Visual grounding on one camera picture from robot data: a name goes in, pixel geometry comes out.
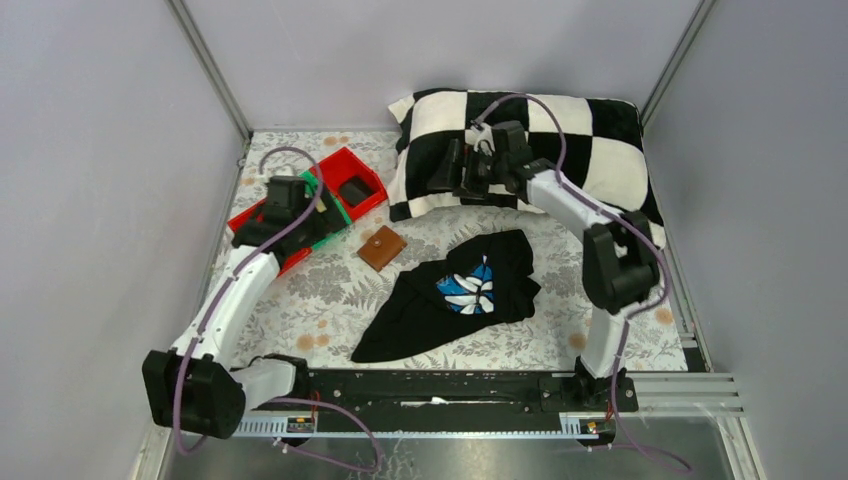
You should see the floral patterned table mat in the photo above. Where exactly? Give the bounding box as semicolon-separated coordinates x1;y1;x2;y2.
228;131;688;371

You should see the black shirt blue white print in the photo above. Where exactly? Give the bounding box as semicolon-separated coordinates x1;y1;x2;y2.
351;229;541;364

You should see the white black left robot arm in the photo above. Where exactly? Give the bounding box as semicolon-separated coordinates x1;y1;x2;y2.
142;173;347;439

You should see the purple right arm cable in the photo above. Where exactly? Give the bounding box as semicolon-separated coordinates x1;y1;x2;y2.
471;92;694;478

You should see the red bin with cards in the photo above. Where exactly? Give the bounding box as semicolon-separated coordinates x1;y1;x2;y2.
227;199;313;277

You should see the green plastic bin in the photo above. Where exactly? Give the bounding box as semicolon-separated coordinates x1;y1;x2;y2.
293;185;349;249

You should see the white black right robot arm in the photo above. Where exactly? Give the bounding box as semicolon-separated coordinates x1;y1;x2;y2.
427;121;661;412

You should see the brown leather card holder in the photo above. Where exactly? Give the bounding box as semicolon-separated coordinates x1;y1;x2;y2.
357;226;407;272

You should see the black white checkered pillow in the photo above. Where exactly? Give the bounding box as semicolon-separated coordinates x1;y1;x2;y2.
386;88;667;249

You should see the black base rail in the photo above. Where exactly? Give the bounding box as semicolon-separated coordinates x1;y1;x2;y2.
255;369;639;438

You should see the black object in red bin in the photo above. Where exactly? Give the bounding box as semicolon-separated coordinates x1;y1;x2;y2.
338;176;373;207

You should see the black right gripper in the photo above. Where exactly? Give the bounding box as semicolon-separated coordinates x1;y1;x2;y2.
426;141;508;202

